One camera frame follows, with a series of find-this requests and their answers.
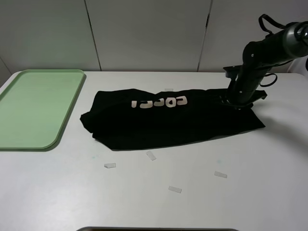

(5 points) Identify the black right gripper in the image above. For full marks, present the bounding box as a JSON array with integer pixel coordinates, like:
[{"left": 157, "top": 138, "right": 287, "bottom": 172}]
[{"left": 218, "top": 89, "right": 267, "bottom": 110}]

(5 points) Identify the black short sleeve t-shirt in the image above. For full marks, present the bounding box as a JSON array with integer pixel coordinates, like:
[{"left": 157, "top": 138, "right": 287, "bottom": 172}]
[{"left": 80, "top": 89, "right": 264, "bottom": 151}]

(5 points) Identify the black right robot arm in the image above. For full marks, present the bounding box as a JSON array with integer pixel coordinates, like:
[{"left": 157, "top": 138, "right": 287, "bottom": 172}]
[{"left": 220, "top": 14, "right": 308, "bottom": 108}]

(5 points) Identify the green plastic tray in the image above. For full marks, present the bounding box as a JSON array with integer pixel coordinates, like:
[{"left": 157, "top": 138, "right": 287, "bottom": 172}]
[{"left": 0, "top": 70, "right": 86, "bottom": 151}]

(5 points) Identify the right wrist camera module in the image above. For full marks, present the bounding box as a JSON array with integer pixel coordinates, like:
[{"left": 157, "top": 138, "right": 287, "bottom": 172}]
[{"left": 223, "top": 65, "right": 242, "bottom": 79}]

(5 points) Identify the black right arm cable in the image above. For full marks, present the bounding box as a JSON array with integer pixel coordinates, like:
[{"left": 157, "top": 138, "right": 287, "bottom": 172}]
[{"left": 258, "top": 13, "right": 293, "bottom": 89}]

